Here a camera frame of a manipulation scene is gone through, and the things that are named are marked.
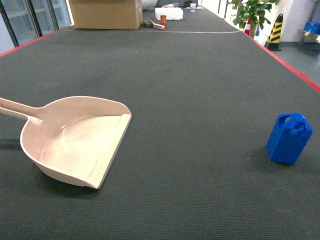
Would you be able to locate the beige plastic dustpan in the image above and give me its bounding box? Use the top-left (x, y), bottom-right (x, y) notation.
top-left (0, 96), bottom-right (132, 190)

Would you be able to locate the blue plastic part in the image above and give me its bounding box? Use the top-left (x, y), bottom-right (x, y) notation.
top-left (266, 113), bottom-right (313, 165)

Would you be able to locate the steel roller shelf rack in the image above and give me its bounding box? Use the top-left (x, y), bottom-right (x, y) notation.
top-left (297, 21), bottom-right (320, 49)

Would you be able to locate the wooden hand brush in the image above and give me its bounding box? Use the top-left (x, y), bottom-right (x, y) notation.
top-left (143, 19), bottom-right (166, 30)

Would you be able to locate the orange bottle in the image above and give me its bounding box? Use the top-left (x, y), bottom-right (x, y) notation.
top-left (160, 14), bottom-right (167, 28)

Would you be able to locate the white foam block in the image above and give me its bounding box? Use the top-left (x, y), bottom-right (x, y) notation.
top-left (154, 7), bottom-right (184, 21)

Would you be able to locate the white paper cup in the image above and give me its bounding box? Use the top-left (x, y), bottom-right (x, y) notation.
top-left (190, 3), bottom-right (197, 13)

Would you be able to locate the cardboard box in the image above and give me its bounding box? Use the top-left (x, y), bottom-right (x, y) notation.
top-left (69, 0), bottom-right (143, 30)

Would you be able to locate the red white traffic cone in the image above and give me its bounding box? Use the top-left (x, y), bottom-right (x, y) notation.
top-left (244, 19), bottom-right (251, 36)

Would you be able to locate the yellow black traffic cone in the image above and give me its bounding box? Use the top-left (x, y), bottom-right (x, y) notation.
top-left (264, 13), bottom-right (284, 52)

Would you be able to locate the green potted plant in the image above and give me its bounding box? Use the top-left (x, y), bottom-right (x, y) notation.
top-left (227, 0), bottom-right (280, 39)

